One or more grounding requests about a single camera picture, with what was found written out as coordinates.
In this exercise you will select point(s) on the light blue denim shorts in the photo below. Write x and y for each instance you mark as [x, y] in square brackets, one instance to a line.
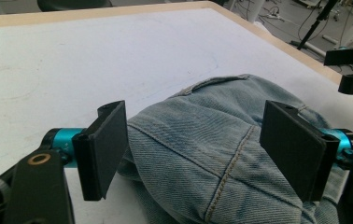
[196, 149]

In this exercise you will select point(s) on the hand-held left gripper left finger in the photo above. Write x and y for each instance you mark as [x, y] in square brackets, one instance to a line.
[103, 149]

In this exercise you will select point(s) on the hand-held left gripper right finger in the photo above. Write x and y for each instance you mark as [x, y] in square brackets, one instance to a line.
[293, 149]

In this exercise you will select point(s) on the black round stool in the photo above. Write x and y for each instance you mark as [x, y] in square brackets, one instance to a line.
[72, 4]

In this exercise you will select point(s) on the white foam mat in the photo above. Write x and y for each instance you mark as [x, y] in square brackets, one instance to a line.
[103, 56]

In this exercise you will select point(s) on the black frame post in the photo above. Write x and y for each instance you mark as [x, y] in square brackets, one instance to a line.
[316, 25]

